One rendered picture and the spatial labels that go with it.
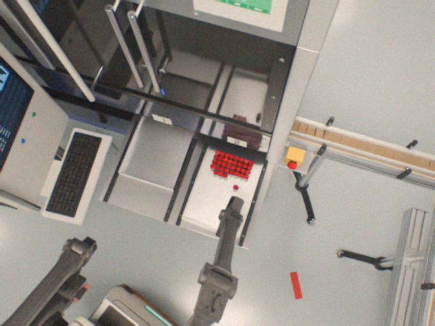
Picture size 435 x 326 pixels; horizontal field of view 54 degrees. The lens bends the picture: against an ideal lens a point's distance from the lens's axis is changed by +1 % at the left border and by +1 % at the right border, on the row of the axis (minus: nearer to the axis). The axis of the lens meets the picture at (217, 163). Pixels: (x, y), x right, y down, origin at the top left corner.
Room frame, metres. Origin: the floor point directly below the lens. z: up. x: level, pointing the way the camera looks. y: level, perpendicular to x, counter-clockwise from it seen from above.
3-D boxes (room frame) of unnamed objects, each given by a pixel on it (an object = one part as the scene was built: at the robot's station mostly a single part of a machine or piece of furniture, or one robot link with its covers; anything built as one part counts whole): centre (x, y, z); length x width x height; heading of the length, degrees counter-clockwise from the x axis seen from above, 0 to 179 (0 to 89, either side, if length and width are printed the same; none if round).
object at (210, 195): (0.43, -0.01, 0.90); 0.34 x 0.26 x 0.04; 156
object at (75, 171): (0.60, 0.67, 0.82); 0.40 x 0.14 x 0.02; 161
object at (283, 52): (0.57, -0.19, 1.40); 0.04 x 0.01 x 0.80; 67
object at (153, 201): (0.53, 0.13, 0.87); 0.70 x 0.48 x 0.02; 67
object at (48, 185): (0.61, 0.70, 0.79); 0.45 x 0.28 x 0.03; 161
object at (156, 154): (0.66, 0.26, 0.90); 0.34 x 0.26 x 0.04; 157
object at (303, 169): (0.57, -0.36, 0.87); 0.14 x 0.13 x 0.02; 157
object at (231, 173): (0.51, -0.05, 0.90); 0.18 x 0.02 x 0.05; 66
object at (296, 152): (0.54, -0.33, 0.99); 0.08 x 0.07 x 0.07; 157
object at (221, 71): (0.65, -0.02, 1.50); 0.43 x 0.01 x 0.59; 67
